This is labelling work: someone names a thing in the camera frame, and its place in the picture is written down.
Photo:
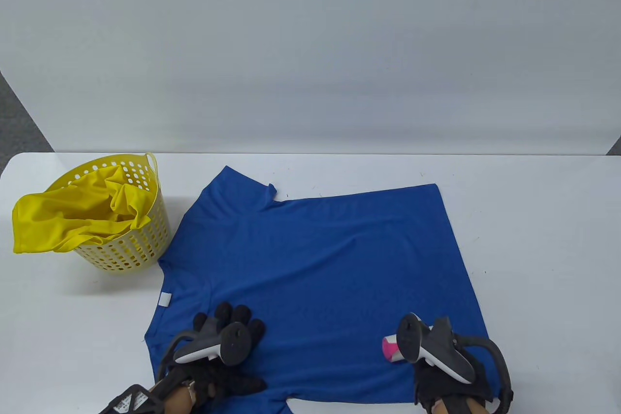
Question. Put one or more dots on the person's left hand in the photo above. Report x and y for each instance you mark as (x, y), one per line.
(242, 382)

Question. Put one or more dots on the person's right hand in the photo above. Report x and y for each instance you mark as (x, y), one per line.
(436, 380)

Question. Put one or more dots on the pink lint roller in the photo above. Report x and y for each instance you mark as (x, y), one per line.
(390, 348)

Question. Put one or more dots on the blue t-shirt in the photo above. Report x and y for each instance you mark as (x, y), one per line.
(315, 263)

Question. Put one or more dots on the yellow t-shirt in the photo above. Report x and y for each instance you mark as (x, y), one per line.
(58, 220)

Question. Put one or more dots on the person's left forearm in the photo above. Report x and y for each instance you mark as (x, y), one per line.
(177, 402)

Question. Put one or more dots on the person's right forearm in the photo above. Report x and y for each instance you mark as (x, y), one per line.
(458, 406)

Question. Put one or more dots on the grey right hand controller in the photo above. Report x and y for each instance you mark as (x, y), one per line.
(436, 341)

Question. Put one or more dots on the grey hand controller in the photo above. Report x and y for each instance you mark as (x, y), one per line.
(233, 341)
(436, 341)

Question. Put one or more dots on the grey left hand controller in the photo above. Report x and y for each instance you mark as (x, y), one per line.
(233, 341)

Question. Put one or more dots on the yellow perforated plastic basket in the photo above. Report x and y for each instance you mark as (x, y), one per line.
(145, 249)

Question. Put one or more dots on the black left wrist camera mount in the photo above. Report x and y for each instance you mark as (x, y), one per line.
(128, 399)

